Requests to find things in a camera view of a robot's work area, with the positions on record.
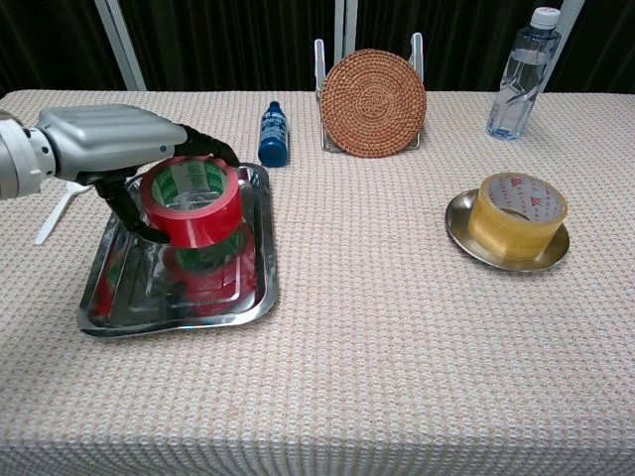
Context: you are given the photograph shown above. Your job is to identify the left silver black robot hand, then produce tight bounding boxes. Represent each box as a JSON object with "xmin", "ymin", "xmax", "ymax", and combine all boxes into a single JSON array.
[{"xmin": 37, "ymin": 103, "xmax": 241, "ymax": 246}]

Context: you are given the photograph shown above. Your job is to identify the red tape roll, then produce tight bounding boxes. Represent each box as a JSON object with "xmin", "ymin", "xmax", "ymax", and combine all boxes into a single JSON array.
[{"xmin": 138, "ymin": 155, "xmax": 244, "ymax": 250}]

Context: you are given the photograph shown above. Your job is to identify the yellow clear tape roll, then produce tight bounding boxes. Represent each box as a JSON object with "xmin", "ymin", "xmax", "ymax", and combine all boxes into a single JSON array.
[{"xmin": 466, "ymin": 171, "xmax": 569, "ymax": 262}]

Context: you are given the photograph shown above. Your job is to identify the white plastic spoon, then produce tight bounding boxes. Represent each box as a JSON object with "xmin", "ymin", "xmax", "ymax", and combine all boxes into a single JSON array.
[{"xmin": 34, "ymin": 179, "xmax": 93, "ymax": 247}]

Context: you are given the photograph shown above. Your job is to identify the dark pleated curtain panel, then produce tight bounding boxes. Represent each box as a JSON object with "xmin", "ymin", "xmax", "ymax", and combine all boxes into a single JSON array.
[
  {"xmin": 0, "ymin": 0, "xmax": 125, "ymax": 98},
  {"xmin": 117, "ymin": 0, "xmax": 339, "ymax": 92},
  {"xmin": 550, "ymin": 0, "xmax": 635, "ymax": 93},
  {"xmin": 354, "ymin": 0, "xmax": 547, "ymax": 92}
]

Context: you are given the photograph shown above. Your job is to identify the small blue spray bottle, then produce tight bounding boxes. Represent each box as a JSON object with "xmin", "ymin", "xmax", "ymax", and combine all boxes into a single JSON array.
[{"xmin": 257, "ymin": 100, "xmax": 291, "ymax": 169}]

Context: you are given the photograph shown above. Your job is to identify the rectangular steel tray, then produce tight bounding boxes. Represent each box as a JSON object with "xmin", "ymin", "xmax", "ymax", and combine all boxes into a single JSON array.
[{"xmin": 75, "ymin": 163, "xmax": 281, "ymax": 340}]

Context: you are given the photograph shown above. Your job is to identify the round woven rattan coaster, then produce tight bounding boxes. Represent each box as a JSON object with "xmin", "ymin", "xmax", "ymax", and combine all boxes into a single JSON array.
[{"xmin": 318, "ymin": 47, "xmax": 429, "ymax": 159}]

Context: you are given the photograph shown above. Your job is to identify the round steel dish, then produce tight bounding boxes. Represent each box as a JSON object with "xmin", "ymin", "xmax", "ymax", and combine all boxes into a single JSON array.
[{"xmin": 444, "ymin": 189, "xmax": 572, "ymax": 274}]

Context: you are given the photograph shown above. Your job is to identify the clear plastic water bottle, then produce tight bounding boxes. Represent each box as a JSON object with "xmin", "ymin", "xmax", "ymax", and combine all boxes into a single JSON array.
[{"xmin": 484, "ymin": 6, "xmax": 564, "ymax": 142}]

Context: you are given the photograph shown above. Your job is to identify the white partition post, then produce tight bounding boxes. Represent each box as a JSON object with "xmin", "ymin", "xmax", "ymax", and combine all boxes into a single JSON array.
[
  {"xmin": 333, "ymin": 0, "xmax": 359, "ymax": 53},
  {"xmin": 542, "ymin": 0, "xmax": 587, "ymax": 93},
  {"xmin": 92, "ymin": 0, "xmax": 148, "ymax": 92}
]

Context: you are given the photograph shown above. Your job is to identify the metal wire rack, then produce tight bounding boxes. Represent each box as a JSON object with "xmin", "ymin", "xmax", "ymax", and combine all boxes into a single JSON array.
[{"xmin": 313, "ymin": 32, "xmax": 425, "ymax": 153}]

